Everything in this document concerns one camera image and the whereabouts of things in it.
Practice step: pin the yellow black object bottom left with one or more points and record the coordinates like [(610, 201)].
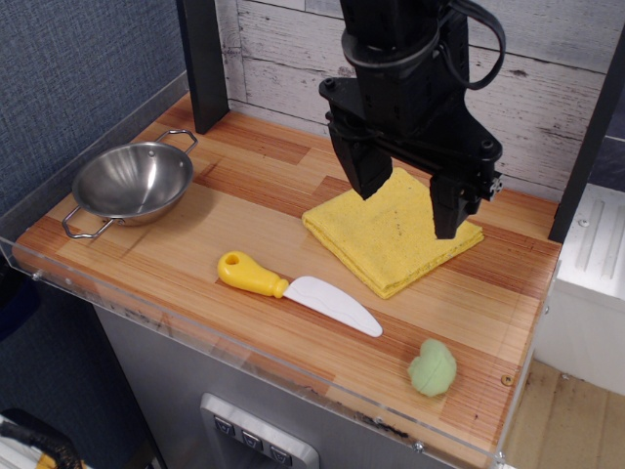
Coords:
[(28, 442)]

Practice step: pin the yellow cloth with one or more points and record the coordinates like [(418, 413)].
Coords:
[(387, 240)]

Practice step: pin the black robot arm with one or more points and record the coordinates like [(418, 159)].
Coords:
[(389, 35)]

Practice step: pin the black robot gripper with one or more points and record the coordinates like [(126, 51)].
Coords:
[(419, 116)]

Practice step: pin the clear acrylic table guard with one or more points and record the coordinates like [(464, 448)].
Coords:
[(179, 331)]

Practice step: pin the white ribbed plastic block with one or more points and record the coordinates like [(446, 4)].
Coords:
[(582, 330)]

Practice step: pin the dark vertical frame post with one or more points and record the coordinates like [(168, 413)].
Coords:
[(595, 41), (204, 62)]

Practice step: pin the dark vertical frame post left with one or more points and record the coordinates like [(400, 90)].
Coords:
[(204, 62)]

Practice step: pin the yellow handled white toy knife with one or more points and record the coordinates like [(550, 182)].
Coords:
[(239, 270)]

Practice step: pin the grey toy fridge dispenser panel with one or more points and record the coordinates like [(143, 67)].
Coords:
[(243, 440)]

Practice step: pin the green plush toy vegetable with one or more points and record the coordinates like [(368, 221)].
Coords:
[(434, 370)]

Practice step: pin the dark vertical frame post right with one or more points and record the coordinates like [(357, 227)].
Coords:
[(595, 41)]

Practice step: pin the small stainless steel pot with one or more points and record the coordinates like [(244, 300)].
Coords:
[(134, 184)]

